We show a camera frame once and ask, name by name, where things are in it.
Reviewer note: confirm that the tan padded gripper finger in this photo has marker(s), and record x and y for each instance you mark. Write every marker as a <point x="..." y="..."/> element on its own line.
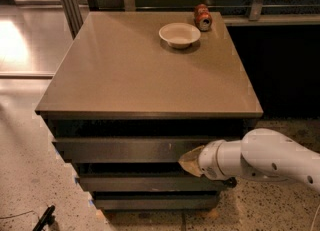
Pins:
<point x="189" y="162"/>

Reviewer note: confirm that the metal counter shelf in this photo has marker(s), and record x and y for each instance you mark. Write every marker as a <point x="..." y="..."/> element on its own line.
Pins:
<point x="273" y="20"/>

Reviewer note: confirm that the red soda can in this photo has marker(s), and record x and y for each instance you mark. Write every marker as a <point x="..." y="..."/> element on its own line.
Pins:
<point x="202" y="17"/>

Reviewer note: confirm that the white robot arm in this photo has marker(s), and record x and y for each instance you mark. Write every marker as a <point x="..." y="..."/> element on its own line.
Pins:
<point x="262" y="155"/>

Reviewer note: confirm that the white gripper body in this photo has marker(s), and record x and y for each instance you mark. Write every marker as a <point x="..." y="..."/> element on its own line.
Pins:
<point x="209" y="160"/>

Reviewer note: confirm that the grey bottom drawer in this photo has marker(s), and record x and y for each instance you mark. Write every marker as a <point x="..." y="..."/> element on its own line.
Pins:
<point x="136" y="201"/>

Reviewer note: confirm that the grey drawer cabinet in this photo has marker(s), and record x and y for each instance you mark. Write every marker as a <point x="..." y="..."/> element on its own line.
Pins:
<point x="119" y="78"/>

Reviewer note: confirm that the grey middle drawer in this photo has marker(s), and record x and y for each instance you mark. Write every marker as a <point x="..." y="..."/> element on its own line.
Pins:
<point x="178" y="182"/>

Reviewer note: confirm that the white bowl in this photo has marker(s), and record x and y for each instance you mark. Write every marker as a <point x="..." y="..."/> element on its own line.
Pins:
<point x="179" y="35"/>

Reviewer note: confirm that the metal frame post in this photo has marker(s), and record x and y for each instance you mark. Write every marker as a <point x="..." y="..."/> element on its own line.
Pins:
<point x="73" y="16"/>

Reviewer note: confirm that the grey top drawer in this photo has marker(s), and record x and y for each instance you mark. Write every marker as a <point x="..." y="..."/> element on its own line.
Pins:
<point x="127" y="150"/>

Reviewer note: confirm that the grey drawer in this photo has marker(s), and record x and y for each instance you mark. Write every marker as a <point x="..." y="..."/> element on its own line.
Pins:
<point x="136" y="201"/>
<point x="127" y="150"/>
<point x="178" y="182"/>

